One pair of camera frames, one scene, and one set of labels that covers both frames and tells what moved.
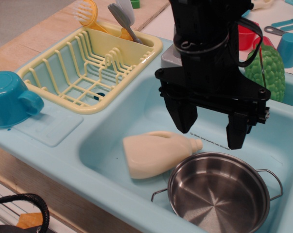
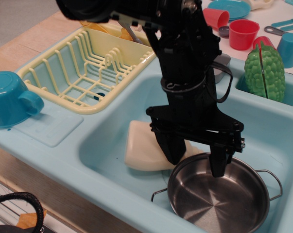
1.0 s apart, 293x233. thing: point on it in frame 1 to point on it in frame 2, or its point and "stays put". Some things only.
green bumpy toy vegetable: [267, 70] stays put
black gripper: [210, 78] to [192, 113]
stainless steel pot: [218, 192] stays put
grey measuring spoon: [274, 31] stays put
